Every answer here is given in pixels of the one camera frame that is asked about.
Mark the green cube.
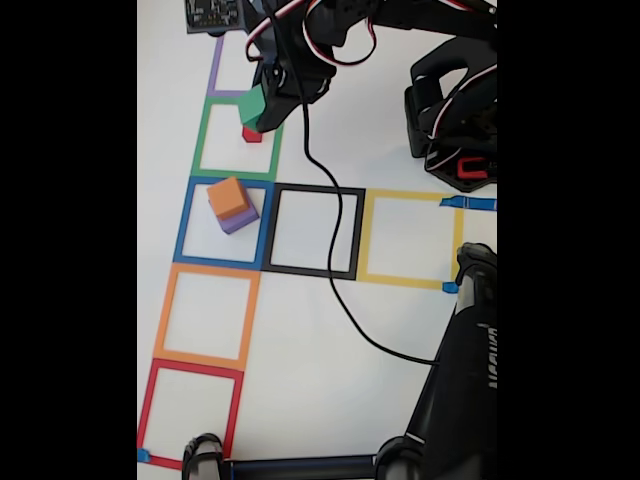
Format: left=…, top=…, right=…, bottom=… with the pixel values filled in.
left=238, top=84, right=269, bottom=132

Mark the orange cube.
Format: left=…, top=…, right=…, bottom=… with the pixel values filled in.
left=206, top=175, right=250, bottom=221

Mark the large purple cube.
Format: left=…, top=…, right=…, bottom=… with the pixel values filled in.
left=217, top=202, right=260, bottom=236

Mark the blue tape strip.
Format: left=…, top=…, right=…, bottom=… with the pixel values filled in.
left=439, top=196, right=498, bottom=212

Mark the black tripod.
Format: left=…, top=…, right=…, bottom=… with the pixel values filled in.
left=181, top=242, right=498, bottom=480

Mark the purple square frame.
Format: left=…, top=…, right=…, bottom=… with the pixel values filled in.
left=206, top=32, right=256, bottom=100

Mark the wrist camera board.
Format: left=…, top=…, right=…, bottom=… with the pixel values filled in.
left=185, top=0, right=247, bottom=36

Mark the black cable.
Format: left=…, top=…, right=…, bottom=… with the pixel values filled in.
left=259, top=0, right=441, bottom=366

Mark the black square frame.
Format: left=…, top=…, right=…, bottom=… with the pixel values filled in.
left=260, top=182, right=367, bottom=281

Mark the blue square frame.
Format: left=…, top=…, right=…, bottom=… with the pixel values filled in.
left=172, top=177, right=276, bottom=271

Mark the yellow square frame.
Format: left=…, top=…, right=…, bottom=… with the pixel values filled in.
left=357, top=188, right=465, bottom=291

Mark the orange square frame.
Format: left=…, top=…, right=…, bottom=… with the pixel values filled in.
left=153, top=262, right=262, bottom=372

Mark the red square frame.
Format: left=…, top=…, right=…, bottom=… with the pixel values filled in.
left=137, top=357, right=245, bottom=471

